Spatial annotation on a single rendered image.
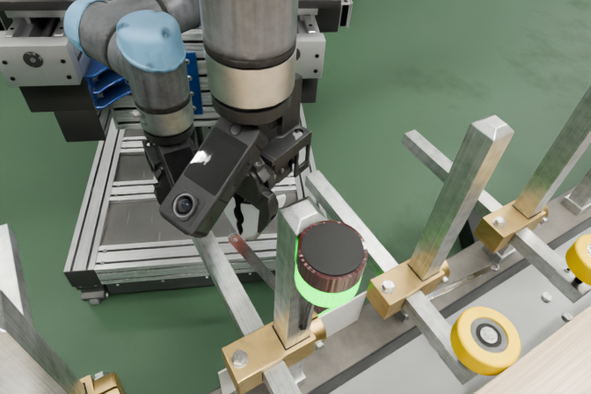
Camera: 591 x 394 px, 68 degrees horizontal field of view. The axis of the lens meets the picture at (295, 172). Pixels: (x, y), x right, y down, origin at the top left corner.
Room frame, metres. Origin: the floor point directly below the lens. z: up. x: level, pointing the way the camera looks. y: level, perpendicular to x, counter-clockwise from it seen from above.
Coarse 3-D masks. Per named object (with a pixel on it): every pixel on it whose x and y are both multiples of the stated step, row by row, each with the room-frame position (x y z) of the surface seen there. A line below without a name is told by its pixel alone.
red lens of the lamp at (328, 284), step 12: (300, 240) 0.22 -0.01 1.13; (300, 252) 0.21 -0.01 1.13; (300, 264) 0.20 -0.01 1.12; (312, 276) 0.19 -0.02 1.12; (324, 276) 0.19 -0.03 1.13; (336, 276) 0.19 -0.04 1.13; (348, 276) 0.19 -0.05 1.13; (360, 276) 0.20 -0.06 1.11; (324, 288) 0.18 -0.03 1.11; (336, 288) 0.18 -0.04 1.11; (348, 288) 0.19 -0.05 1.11
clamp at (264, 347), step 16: (320, 320) 0.27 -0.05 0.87; (256, 336) 0.24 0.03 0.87; (272, 336) 0.24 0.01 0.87; (320, 336) 0.25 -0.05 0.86; (224, 352) 0.22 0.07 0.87; (256, 352) 0.22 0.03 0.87; (272, 352) 0.22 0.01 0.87; (288, 352) 0.22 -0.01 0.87; (304, 352) 0.24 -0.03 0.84; (240, 368) 0.20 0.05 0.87; (256, 368) 0.20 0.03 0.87; (240, 384) 0.18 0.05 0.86; (256, 384) 0.20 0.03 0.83
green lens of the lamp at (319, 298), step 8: (296, 272) 0.20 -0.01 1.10; (296, 280) 0.20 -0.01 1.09; (360, 280) 0.20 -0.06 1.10; (304, 288) 0.19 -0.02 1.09; (312, 288) 0.19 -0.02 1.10; (352, 288) 0.19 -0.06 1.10; (304, 296) 0.19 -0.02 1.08; (312, 296) 0.19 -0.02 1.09; (320, 296) 0.18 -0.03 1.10; (328, 296) 0.18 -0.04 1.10; (336, 296) 0.18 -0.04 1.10; (344, 296) 0.19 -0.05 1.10; (352, 296) 0.19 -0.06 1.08; (320, 304) 0.18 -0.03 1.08; (328, 304) 0.18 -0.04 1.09; (336, 304) 0.18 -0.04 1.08
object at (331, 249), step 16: (320, 224) 0.24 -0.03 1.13; (336, 224) 0.24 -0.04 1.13; (304, 240) 0.22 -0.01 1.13; (320, 240) 0.22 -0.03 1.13; (336, 240) 0.22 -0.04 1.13; (352, 240) 0.22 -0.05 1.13; (304, 256) 0.20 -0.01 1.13; (320, 256) 0.20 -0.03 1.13; (336, 256) 0.20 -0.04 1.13; (352, 256) 0.21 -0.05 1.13; (320, 272) 0.19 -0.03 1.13; (336, 272) 0.19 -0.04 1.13; (352, 272) 0.19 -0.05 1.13; (304, 320) 0.23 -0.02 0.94
